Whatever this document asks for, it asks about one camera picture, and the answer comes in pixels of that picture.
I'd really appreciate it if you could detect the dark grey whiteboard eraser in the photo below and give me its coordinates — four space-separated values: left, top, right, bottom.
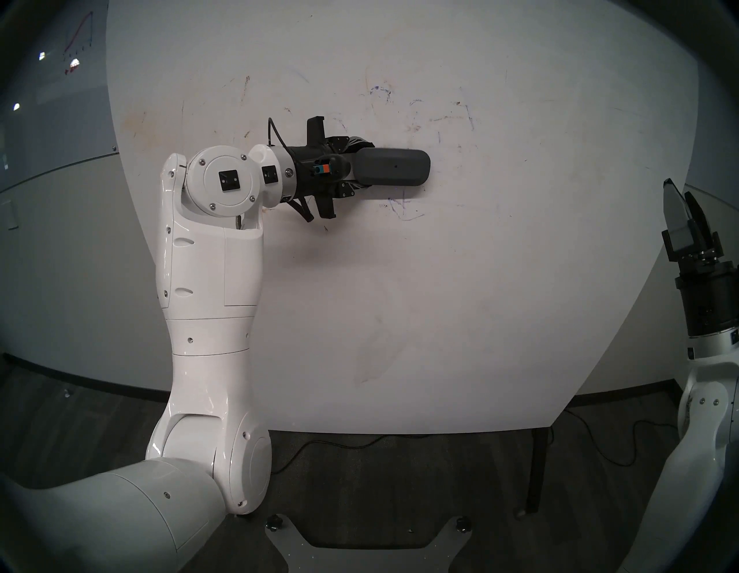
351 148 432 187

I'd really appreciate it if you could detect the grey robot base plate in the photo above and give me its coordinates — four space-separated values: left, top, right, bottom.
264 514 473 573

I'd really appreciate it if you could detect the white whiteboard panel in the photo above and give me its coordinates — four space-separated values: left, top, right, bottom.
106 0 702 435

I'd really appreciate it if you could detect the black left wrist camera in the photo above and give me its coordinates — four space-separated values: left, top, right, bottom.
312 156 353 181

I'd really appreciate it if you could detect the black table leg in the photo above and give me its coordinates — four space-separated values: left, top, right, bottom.
527 427 549 515

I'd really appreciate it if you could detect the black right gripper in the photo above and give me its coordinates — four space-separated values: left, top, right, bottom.
661 178 739 339

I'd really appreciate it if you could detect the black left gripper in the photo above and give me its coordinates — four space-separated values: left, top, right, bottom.
287 116 377 221

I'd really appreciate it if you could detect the wall board with red marks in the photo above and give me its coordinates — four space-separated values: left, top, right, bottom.
32 12 107 105

